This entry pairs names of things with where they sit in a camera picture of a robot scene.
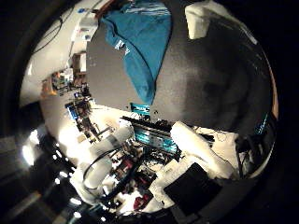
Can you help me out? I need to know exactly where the teal cloth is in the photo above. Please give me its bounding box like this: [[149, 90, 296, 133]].
[[100, 1, 173, 106]]

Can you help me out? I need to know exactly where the cluttered electronics bench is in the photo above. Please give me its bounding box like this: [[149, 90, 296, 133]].
[[64, 98, 106, 143]]

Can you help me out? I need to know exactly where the cluttered wooden shelf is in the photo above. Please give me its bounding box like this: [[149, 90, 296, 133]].
[[41, 51, 94, 97]]

